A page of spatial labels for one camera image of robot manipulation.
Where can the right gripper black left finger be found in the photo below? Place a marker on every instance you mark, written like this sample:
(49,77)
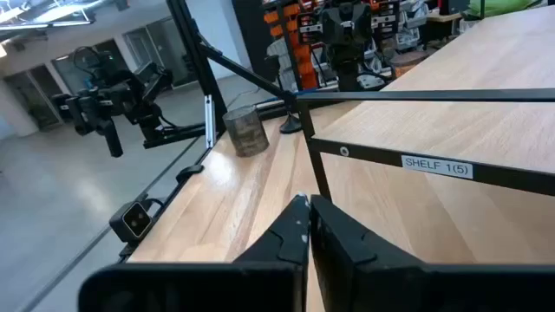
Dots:
(286,242)

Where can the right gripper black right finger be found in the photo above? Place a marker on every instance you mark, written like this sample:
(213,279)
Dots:
(338,251)

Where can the black candlestick holder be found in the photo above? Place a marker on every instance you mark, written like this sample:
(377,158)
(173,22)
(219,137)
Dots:
(290,125)

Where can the grey lid candle jar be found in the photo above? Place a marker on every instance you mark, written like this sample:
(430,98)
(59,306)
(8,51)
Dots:
(246,130)

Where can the background black robot arm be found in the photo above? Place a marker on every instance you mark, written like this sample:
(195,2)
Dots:
(117,95)

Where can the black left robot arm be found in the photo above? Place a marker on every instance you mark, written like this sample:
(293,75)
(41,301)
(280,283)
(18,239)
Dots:
(349,69)

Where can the orange storage bin rack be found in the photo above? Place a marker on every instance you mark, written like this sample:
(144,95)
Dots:
(303,56)

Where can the grey storage bin rack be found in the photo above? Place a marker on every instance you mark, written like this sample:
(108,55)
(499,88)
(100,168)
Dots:
(403,26)

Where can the black storage cabinet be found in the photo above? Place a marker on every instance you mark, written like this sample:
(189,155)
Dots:
(251,34)

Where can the black table edge clamp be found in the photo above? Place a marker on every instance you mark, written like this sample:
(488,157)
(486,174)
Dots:
(189,172)

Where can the glass office window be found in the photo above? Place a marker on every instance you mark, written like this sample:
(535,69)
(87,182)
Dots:
(160,47)
(86,69)

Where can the wooden shelf black metal frame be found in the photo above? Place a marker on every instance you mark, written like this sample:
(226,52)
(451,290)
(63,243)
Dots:
(373,156)

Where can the silver aluminium frame strip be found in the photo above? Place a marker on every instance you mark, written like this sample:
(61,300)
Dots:
(210,121)

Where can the background black rig rail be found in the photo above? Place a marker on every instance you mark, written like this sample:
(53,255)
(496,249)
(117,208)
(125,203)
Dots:
(178,134)

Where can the small black table camera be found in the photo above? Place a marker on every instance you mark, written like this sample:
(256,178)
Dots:
(130,221)

